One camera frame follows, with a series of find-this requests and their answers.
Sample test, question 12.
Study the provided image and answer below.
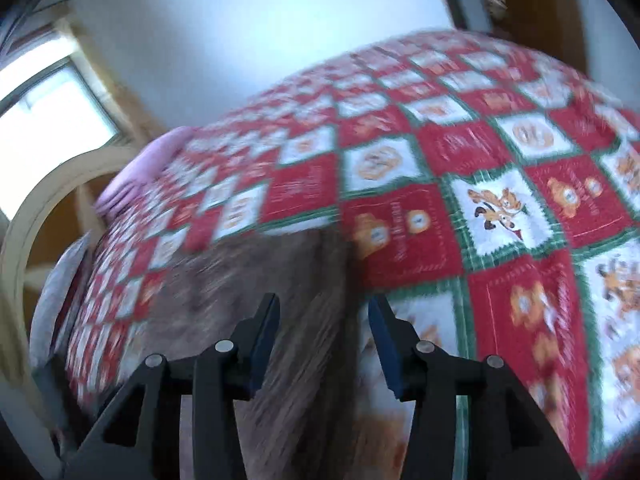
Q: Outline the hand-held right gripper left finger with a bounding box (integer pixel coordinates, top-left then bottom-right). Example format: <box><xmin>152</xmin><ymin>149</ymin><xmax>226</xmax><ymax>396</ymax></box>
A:
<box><xmin>62</xmin><ymin>292</ymin><xmax>281</xmax><ymax>480</ymax></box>

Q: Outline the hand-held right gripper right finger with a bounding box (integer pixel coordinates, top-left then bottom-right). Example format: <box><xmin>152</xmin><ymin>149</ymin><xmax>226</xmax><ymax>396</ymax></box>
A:
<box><xmin>367</xmin><ymin>294</ymin><xmax>583</xmax><ymax>480</ymax></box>

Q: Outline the brown knit garment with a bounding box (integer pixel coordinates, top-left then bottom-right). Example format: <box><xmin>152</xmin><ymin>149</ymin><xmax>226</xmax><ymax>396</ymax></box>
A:
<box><xmin>132</xmin><ymin>227</ymin><xmax>361</xmax><ymax>480</ymax></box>

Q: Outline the red checkered printed blanket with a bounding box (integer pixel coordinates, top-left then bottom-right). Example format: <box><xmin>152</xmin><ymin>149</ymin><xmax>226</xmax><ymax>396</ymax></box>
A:
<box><xmin>65</xmin><ymin>27</ymin><xmax>640</xmax><ymax>480</ymax></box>

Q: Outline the striped pillow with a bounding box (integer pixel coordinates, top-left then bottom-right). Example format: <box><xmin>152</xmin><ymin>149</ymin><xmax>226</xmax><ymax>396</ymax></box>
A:
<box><xmin>27</xmin><ymin>232</ymin><xmax>93</xmax><ymax>371</ymax></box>

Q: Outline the cream wooden headboard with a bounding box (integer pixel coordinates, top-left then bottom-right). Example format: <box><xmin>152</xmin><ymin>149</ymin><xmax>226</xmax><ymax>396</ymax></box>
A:
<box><xmin>0</xmin><ymin>145</ymin><xmax>143</xmax><ymax>361</ymax></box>

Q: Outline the yellow curtain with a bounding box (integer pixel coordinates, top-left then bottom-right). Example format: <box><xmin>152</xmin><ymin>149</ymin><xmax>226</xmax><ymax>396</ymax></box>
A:
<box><xmin>55</xmin><ymin>15</ymin><xmax>171</xmax><ymax>146</ymax></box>

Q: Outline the window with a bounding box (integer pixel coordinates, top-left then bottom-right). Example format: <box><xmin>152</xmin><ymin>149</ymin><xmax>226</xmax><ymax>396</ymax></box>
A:
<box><xmin>0</xmin><ymin>35</ymin><xmax>126</xmax><ymax>221</ymax></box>

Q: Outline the brown wooden door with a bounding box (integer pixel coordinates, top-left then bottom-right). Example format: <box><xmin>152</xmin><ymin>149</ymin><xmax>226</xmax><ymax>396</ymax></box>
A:
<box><xmin>487</xmin><ymin>0</ymin><xmax>588</xmax><ymax>81</ymax></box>

